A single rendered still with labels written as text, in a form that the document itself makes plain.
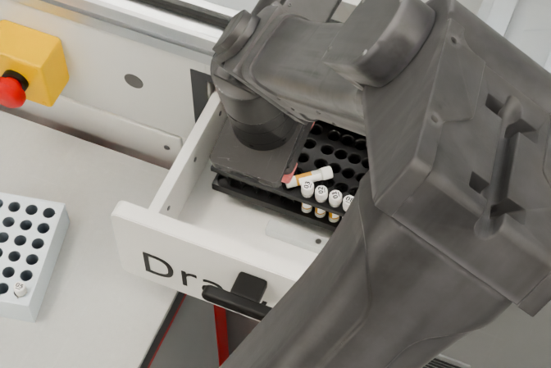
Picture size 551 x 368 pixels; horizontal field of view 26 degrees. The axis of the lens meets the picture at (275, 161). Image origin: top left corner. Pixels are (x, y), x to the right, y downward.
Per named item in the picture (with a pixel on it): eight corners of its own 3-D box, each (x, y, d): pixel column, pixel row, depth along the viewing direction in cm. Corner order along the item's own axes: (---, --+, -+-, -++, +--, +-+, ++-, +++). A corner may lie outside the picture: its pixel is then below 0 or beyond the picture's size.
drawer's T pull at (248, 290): (276, 328, 107) (276, 321, 106) (201, 299, 108) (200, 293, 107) (292, 295, 109) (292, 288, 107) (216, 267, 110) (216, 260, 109)
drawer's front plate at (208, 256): (396, 373, 113) (407, 321, 104) (121, 270, 119) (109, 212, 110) (403, 357, 114) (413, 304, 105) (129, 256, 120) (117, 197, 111)
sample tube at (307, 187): (314, 206, 118) (315, 181, 114) (311, 216, 117) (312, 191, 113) (302, 203, 118) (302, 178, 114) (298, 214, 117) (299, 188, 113)
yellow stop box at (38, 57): (49, 114, 127) (38, 72, 121) (-10, 93, 129) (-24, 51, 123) (71, 79, 130) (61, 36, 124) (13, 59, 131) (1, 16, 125)
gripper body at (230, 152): (323, 88, 104) (315, 50, 97) (280, 192, 101) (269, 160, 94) (255, 66, 106) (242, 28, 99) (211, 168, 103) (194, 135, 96)
